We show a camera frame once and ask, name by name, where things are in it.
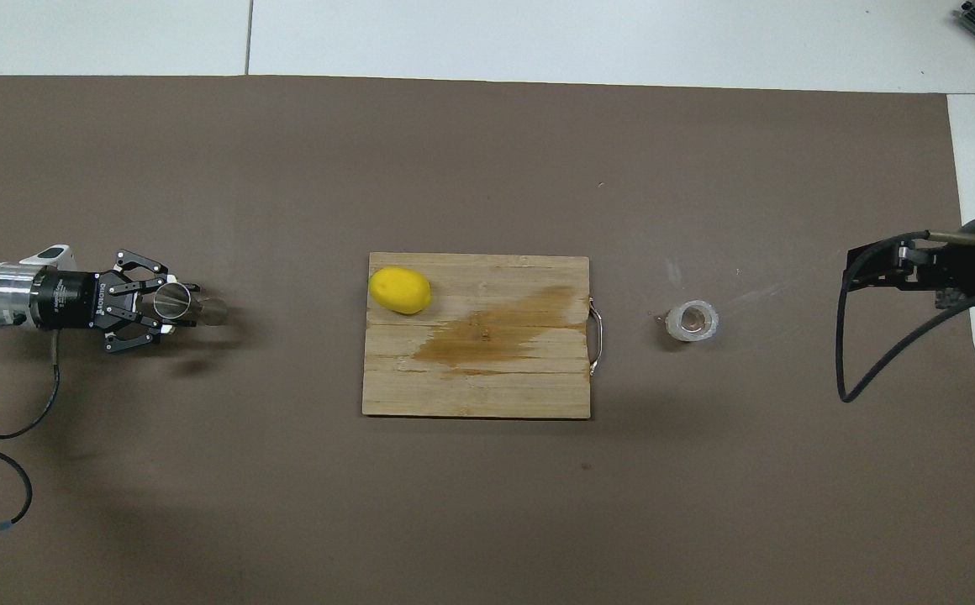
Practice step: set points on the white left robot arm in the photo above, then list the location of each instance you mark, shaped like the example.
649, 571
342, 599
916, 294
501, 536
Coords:
8, 290

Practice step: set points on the yellow lemon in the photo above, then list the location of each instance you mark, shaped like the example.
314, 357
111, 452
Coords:
400, 290

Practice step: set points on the small clear plastic cup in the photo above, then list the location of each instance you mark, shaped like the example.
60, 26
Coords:
692, 321

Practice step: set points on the brown paper table mat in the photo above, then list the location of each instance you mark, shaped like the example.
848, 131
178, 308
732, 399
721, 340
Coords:
487, 168

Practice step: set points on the steel double jigger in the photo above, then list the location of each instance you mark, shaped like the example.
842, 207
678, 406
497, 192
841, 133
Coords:
212, 311

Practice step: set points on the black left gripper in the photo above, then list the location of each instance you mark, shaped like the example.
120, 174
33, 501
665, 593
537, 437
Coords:
67, 300

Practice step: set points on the wooden cutting board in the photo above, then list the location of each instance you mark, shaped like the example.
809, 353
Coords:
471, 378

